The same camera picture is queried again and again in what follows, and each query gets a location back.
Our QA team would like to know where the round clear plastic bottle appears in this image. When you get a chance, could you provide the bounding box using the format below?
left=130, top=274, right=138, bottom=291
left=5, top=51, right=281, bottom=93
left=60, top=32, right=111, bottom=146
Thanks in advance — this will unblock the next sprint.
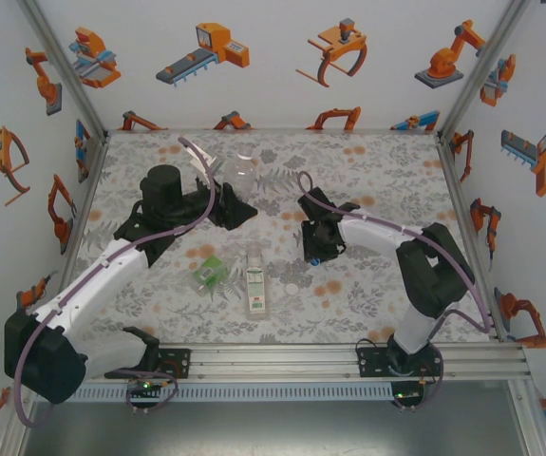
left=223, top=145, right=259, bottom=203

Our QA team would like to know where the tall clear bottle white label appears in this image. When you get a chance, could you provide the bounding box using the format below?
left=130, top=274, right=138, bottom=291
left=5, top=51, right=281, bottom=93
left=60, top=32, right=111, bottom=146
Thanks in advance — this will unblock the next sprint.
left=244, top=241, right=272, bottom=320

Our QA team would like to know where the clear bottle green label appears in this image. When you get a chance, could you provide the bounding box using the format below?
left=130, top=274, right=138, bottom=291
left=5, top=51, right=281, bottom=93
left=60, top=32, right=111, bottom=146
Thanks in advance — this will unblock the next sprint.
left=189, top=244, right=231, bottom=298

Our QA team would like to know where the floral patterned table cover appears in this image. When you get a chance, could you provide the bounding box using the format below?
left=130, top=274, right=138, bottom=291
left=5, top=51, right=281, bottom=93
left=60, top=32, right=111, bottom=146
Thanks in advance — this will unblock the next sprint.
left=61, top=130, right=497, bottom=346

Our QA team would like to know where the grey metal panel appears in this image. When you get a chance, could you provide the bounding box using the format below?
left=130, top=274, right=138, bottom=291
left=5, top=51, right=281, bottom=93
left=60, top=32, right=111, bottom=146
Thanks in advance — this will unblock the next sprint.
left=20, top=401, right=535, bottom=456

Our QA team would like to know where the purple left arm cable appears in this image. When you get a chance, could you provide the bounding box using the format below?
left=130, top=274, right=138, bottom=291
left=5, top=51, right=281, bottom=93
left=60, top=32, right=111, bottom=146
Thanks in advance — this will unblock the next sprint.
left=13, top=136, right=217, bottom=427

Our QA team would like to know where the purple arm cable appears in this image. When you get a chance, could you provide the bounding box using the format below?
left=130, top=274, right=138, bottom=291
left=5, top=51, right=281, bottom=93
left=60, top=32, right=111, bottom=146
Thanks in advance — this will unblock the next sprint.
left=13, top=136, right=217, bottom=427
left=297, top=170, right=495, bottom=413

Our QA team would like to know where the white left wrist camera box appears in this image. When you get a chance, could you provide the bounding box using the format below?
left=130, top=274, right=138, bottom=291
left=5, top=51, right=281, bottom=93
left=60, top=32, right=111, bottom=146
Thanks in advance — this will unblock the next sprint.
left=189, top=150, right=221, bottom=173

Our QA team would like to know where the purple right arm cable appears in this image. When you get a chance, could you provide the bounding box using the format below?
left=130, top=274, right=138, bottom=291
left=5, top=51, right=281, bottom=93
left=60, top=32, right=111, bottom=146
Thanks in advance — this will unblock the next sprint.
left=297, top=170, right=495, bottom=413

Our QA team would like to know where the aluminium side rail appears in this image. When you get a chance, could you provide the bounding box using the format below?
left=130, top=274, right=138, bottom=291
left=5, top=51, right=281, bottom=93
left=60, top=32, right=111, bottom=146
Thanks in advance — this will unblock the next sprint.
left=56, top=132, right=111, bottom=305
left=436, top=132, right=511, bottom=343

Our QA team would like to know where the aluminium back rail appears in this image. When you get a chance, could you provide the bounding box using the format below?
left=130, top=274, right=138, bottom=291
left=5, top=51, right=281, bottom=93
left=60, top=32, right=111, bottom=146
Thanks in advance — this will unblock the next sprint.
left=105, top=126, right=442, bottom=135

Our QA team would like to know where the aluminium front rail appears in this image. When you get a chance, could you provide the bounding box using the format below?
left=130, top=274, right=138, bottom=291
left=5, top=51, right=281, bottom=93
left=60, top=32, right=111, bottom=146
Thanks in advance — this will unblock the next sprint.
left=75, top=342, right=533, bottom=384

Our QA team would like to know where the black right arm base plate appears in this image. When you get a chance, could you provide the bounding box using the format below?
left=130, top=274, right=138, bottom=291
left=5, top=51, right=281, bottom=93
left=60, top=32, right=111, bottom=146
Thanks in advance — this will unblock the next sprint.
left=357, top=348, right=444, bottom=379

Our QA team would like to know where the white slotted cable duct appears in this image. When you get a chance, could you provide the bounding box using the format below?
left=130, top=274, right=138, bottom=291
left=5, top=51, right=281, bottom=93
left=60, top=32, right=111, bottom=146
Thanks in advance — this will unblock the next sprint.
left=75, top=384, right=395, bottom=403

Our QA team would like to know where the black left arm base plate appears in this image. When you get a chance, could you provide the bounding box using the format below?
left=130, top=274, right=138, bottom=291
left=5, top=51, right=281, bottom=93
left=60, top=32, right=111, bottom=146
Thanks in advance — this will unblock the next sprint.
left=104, top=349, right=192, bottom=380

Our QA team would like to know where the aluminium frame post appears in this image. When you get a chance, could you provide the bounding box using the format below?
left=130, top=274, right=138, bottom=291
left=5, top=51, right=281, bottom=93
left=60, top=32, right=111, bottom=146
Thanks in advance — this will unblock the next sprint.
left=0, top=403, right=30, bottom=456
left=437, top=0, right=534, bottom=139
left=15, top=0, right=111, bottom=139
left=509, top=379, right=546, bottom=456

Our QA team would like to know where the aluminium lower frame post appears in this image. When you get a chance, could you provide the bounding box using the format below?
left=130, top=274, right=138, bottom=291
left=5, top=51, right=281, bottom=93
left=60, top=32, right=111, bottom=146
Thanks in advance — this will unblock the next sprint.
left=509, top=379, right=546, bottom=456
left=0, top=403, right=30, bottom=456

